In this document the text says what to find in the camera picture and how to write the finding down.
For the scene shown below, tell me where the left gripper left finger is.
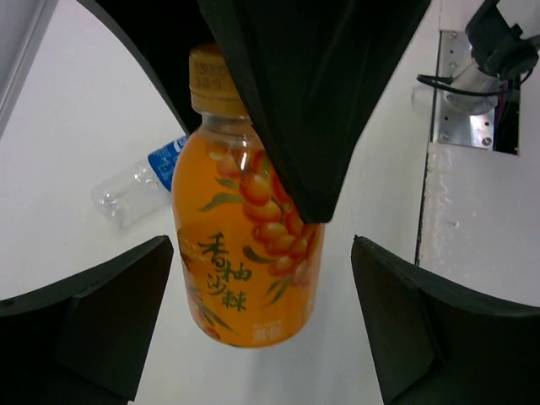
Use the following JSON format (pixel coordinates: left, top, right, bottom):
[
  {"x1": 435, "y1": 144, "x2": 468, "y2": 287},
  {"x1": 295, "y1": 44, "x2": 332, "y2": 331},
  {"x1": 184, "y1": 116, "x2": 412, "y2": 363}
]
[{"x1": 1, "y1": 235, "x2": 174, "y2": 404}]

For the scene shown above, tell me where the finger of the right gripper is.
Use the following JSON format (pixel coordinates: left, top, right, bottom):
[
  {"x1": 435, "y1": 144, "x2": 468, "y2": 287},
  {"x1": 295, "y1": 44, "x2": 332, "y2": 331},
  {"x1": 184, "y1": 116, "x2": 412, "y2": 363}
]
[
  {"x1": 79, "y1": 0, "x2": 214, "y2": 131},
  {"x1": 199, "y1": 1, "x2": 429, "y2": 223}
]

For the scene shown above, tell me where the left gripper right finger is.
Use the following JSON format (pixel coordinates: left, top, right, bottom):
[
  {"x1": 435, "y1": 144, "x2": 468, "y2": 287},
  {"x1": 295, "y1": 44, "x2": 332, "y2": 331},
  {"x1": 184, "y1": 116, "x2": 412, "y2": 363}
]
[{"x1": 351, "y1": 237, "x2": 539, "y2": 404}]

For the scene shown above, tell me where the blue label water bottle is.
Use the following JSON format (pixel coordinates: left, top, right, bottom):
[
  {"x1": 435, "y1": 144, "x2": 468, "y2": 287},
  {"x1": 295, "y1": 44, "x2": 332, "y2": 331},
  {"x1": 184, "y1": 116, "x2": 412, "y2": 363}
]
[{"x1": 91, "y1": 136, "x2": 187, "y2": 229}]

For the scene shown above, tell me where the orange juice bottle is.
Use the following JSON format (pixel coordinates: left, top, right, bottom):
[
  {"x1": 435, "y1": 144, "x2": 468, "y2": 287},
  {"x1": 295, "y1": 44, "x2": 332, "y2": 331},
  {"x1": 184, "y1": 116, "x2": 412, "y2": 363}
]
[{"x1": 171, "y1": 44, "x2": 325, "y2": 348}]

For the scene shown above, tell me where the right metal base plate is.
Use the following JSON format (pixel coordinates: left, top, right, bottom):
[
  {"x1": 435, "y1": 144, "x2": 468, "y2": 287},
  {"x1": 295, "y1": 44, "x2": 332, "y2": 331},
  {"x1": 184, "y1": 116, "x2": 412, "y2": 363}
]
[{"x1": 420, "y1": 30, "x2": 520, "y2": 151}]

